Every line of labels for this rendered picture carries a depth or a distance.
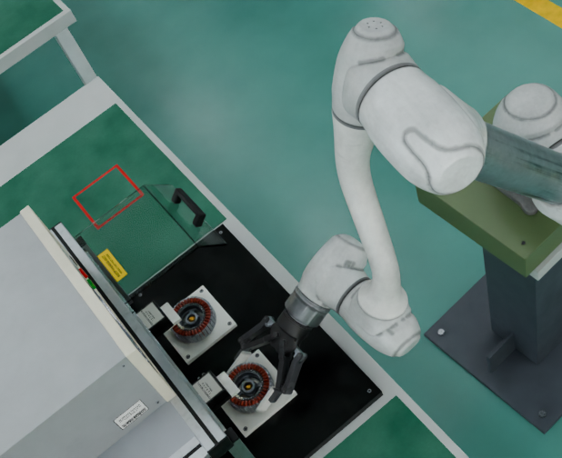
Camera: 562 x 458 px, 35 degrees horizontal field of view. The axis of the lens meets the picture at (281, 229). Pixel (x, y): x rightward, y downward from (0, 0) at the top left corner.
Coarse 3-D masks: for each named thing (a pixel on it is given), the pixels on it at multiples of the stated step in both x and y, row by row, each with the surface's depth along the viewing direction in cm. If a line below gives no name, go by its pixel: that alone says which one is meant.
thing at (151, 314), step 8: (152, 304) 205; (168, 304) 209; (144, 312) 205; (152, 312) 204; (160, 312) 203; (168, 312) 208; (144, 320) 203; (152, 320) 203; (160, 320) 202; (168, 320) 203; (176, 320) 206; (152, 328) 202; (160, 328) 203; (168, 328) 205
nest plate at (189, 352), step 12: (204, 288) 221; (216, 312) 216; (216, 324) 214; (228, 324) 213; (168, 336) 216; (216, 336) 212; (180, 348) 213; (192, 348) 212; (204, 348) 212; (192, 360) 211
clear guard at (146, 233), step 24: (144, 192) 205; (168, 192) 208; (120, 216) 203; (144, 216) 201; (168, 216) 199; (192, 216) 203; (96, 240) 201; (120, 240) 199; (144, 240) 197; (168, 240) 196; (192, 240) 194; (216, 240) 198; (96, 264) 197; (144, 264) 194; (168, 264) 192; (120, 288) 192; (144, 288) 190
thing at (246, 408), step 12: (240, 372) 202; (252, 372) 201; (264, 372) 200; (252, 384) 201; (264, 384) 198; (240, 396) 198; (252, 396) 198; (264, 396) 197; (240, 408) 197; (252, 408) 197
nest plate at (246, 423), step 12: (252, 360) 207; (264, 360) 206; (276, 372) 203; (240, 384) 204; (288, 396) 199; (228, 408) 201; (276, 408) 199; (240, 420) 199; (252, 420) 198; (264, 420) 198; (252, 432) 198
